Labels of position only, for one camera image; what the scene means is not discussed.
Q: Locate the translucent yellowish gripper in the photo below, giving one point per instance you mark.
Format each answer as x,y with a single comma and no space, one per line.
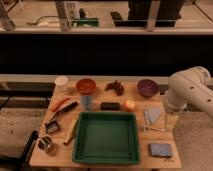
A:
171,121

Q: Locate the grey folded cloth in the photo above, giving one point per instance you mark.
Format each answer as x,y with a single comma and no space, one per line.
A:
152,115

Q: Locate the red bowl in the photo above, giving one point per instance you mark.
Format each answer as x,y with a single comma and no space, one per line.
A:
86,86

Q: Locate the green plastic tray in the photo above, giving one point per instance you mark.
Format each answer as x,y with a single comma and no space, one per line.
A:
106,138

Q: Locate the purple bowl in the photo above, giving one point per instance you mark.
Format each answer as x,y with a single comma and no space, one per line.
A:
147,88

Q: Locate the blue plastic cup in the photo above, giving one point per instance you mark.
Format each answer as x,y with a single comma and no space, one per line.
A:
86,101

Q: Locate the metal fork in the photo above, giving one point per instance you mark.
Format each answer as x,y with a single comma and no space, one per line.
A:
151,129

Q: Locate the white lidded cup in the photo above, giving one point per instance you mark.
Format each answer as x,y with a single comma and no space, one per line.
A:
61,82

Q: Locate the orange carrot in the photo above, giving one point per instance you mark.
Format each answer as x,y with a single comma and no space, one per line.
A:
59,103

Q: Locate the blue sponge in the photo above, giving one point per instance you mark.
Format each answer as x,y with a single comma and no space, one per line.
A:
160,150

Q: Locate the red yellow apple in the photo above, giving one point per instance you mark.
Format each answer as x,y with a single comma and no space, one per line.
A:
129,105

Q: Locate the wooden table board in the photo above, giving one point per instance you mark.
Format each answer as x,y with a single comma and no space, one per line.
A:
62,157

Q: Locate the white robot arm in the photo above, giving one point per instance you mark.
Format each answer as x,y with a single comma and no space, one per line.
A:
187,86

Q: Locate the small metal cup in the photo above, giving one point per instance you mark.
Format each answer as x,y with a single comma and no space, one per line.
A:
46,144

